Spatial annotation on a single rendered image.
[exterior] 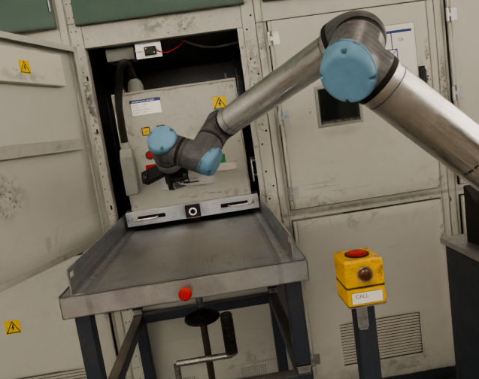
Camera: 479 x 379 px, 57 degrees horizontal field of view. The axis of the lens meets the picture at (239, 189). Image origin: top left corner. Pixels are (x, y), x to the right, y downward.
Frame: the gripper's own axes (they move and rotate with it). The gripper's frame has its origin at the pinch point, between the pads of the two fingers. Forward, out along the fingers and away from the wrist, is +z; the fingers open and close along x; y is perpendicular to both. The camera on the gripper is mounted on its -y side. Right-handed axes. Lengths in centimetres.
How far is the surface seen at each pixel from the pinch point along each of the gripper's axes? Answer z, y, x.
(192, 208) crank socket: 14.6, 5.4, -4.5
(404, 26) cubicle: -16, 96, 46
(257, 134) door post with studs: 1.7, 34.6, 18.0
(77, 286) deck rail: -38, -22, -41
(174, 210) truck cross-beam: 17.0, -2.4, -3.5
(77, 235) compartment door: 2.4, -36.1, -13.5
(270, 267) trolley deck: -42, 27, -44
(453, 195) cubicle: 20, 112, -12
